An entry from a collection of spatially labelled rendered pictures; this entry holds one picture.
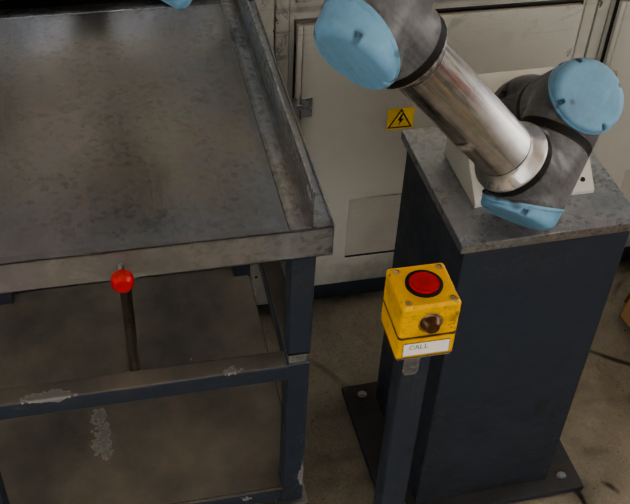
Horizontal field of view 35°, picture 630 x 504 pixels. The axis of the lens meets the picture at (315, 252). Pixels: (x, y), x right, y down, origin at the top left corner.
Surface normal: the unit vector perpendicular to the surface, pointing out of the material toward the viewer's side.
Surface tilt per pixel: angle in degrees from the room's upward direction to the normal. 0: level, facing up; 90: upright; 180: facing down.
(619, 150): 90
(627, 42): 90
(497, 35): 90
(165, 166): 0
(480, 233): 0
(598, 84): 39
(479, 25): 90
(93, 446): 0
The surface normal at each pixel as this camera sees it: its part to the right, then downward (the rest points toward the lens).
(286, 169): 0.04, -0.74
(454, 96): 0.43, 0.54
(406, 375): 0.22, 0.66
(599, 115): 0.25, -0.17
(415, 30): 0.63, 0.29
